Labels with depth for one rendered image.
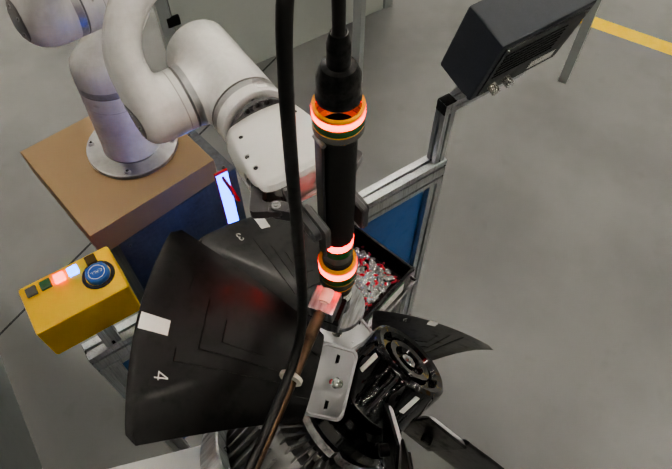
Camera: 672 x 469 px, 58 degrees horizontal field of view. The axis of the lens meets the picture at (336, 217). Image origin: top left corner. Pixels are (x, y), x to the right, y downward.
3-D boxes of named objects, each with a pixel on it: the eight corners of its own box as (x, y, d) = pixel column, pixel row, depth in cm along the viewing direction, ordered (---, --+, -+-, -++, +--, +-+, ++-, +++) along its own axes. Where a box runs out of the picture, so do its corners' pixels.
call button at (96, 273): (92, 290, 102) (89, 285, 100) (84, 273, 104) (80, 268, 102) (114, 279, 103) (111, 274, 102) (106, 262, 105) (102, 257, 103)
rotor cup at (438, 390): (405, 453, 85) (470, 395, 81) (353, 476, 73) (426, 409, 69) (347, 370, 92) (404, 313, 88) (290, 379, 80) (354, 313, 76)
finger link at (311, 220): (296, 203, 63) (332, 248, 60) (270, 217, 62) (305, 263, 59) (294, 184, 60) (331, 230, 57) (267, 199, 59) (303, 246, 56)
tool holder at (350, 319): (348, 355, 74) (349, 322, 66) (295, 336, 75) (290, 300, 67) (372, 293, 78) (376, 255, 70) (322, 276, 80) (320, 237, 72)
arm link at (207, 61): (197, 101, 64) (271, 65, 67) (147, 36, 70) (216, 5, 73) (215, 152, 71) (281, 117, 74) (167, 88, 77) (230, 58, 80)
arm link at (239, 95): (283, 117, 74) (296, 132, 72) (219, 148, 71) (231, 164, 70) (277, 64, 67) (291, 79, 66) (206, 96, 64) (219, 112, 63)
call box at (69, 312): (60, 359, 105) (35, 335, 96) (41, 315, 110) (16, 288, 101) (145, 312, 110) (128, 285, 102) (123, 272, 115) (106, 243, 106)
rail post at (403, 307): (401, 319, 215) (429, 187, 150) (394, 310, 216) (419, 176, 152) (410, 313, 216) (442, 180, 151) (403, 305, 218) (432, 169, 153)
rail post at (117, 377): (182, 461, 188) (101, 374, 123) (177, 450, 189) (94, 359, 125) (194, 453, 189) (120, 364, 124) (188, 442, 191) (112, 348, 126)
